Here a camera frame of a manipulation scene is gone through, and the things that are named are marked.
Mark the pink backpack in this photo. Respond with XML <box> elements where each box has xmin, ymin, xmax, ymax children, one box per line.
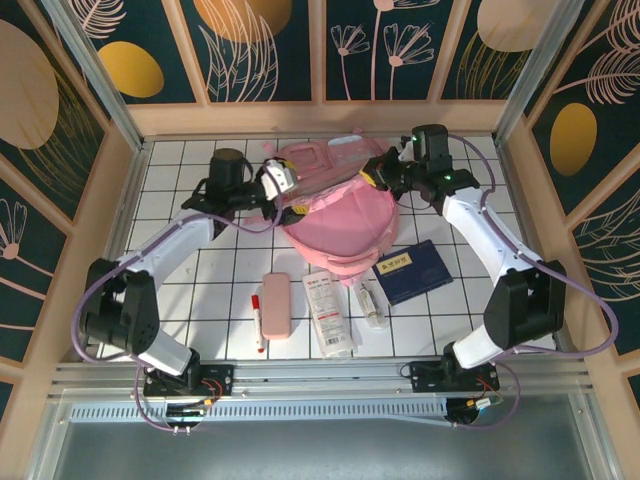
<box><xmin>241</xmin><ymin>127</ymin><xmax>401</xmax><ymax>287</ymax></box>

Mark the dark blue book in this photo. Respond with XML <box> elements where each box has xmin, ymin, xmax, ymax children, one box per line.
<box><xmin>370</xmin><ymin>238</ymin><xmax>455</xmax><ymax>307</ymax></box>

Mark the pink pencil case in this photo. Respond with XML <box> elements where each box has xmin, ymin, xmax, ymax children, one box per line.
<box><xmin>261</xmin><ymin>271</ymin><xmax>293</xmax><ymax>341</ymax></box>

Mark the white plastic packet red print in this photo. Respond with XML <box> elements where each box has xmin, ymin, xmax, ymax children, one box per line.
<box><xmin>301</xmin><ymin>267</ymin><xmax>360</xmax><ymax>359</ymax></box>

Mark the red marker pen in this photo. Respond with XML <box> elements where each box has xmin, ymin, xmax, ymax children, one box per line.
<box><xmin>250</xmin><ymin>294</ymin><xmax>267</xmax><ymax>354</ymax></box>

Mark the small clear plastic packet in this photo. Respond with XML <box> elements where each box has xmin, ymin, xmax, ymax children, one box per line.
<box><xmin>352</xmin><ymin>279</ymin><xmax>389</xmax><ymax>330</ymax></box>

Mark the grey metal sheet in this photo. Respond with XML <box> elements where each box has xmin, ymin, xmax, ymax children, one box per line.
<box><xmin>29</xmin><ymin>394</ymin><xmax>619</xmax><ymax>480</ymax></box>

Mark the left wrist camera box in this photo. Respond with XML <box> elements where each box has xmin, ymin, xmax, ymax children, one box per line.
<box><xmin>258</xmin><ymin>158</ymin><xmax>300</xmax><ymax>202</ymax></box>

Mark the aluminium side rail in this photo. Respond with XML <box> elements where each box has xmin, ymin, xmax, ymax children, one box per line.
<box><xmin>494</xmin><ymin>134</ymin><xmax>576</xmax><ymax>357</ymax></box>
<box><xmin>78</xmin><ymin>142</ymin><xmax>151</xmax><ymax>362</ymax></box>

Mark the aluminium frame post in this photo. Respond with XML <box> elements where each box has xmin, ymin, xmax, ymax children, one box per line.
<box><xmin>42</xmin><ymin>0</ymin><xmax>147</xmax><ymax>151</ymax></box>
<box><xmin>492</xmin><ymin>0</ymin><xmax>584</xmax><ymax>146</ymax></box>

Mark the aluminium mounting rail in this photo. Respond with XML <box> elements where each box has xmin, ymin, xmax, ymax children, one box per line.
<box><xmin>49</xmin><ymin>355</ymin><xmax>594</xmax><ymax>401</ymax></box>

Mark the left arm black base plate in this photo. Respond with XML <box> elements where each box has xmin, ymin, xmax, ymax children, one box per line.
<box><xmin>143</xmin><ymin>363</ymin><xmax>235</xmax><ymax>399</ymax></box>

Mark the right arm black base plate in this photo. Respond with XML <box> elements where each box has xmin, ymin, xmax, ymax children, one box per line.
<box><xmin>409</xmin><ymin>359</ymin><xmax>501</xmax><ymax>396</ymax></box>

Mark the grey slotted cable duct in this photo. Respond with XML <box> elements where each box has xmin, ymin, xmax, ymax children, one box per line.
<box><xmin>67</xmin><ymin>399</ymin><xmax>451</xmax><ymax>426</ymax></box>

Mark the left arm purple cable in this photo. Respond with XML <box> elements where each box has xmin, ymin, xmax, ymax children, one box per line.
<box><xmin>72</xmin><ymin>159</ymin><xmax>297</xmax><ymax>432</ymax></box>

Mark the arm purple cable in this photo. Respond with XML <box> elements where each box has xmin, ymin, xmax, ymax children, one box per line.
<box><xmin>72</xmin><ymin>159</ymin><xmax>297</xmax><ymax>432</ymax></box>
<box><xmin>447</xmin><ymin>132</ymin><xmax>618</xmax><ymax>431</ymax></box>

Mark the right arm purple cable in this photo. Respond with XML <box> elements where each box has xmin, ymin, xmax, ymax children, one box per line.
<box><xmin>447</xmin><ymin>132</ymin><xmax>618</xmax><ymax>431</ymax></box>

